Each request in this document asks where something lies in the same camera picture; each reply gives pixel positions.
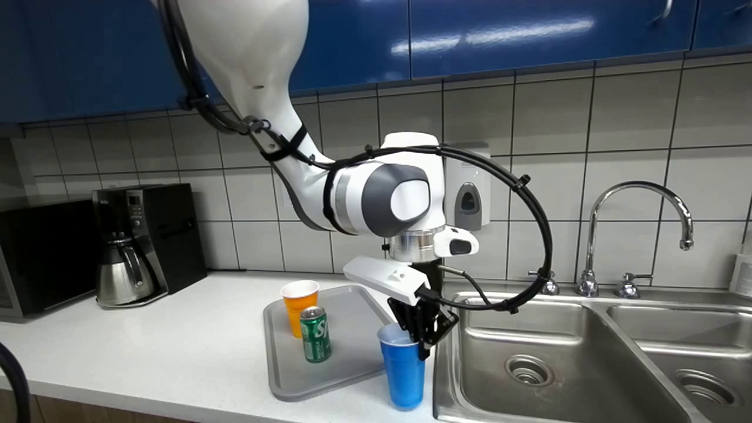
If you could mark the blue wall cabinet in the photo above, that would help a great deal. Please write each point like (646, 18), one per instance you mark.
(547, 32)

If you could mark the blue plastic cup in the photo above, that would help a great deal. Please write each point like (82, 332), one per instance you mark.
(403, 377)

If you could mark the chrome gooseneck faucet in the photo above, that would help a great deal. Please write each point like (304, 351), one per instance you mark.
(638, 186)

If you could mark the orange plastic cup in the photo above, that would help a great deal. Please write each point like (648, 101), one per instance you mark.
(297, 307)

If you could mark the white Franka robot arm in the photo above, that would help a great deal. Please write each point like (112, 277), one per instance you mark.
(250, 54)

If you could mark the grey plastic tray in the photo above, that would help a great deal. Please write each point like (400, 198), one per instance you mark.
(353, 344)

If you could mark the wooden base cabinet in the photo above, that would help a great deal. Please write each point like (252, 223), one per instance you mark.
(117, 413)

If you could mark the steel coffee carafe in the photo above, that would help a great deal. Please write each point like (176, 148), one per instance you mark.
(121, 272)

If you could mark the green soda can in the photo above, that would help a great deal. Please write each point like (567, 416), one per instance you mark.
(316, 336)

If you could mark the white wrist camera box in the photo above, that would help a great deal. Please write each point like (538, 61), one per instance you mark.
(384, 276)

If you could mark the black coffee maker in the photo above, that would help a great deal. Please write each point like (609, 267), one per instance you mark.
(176, 227)

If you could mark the white wall soap dispenser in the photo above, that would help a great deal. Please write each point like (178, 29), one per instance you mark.
(471, 200)

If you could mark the black microwave oven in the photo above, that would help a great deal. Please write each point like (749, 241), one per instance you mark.
(47, 254)

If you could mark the clear soap bottle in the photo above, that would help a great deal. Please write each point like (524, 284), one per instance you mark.
(740, 272)

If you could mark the stainless steel double sink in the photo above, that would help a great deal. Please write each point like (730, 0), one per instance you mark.
(565, 354)

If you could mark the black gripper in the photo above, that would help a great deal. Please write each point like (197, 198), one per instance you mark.
(432, 309)

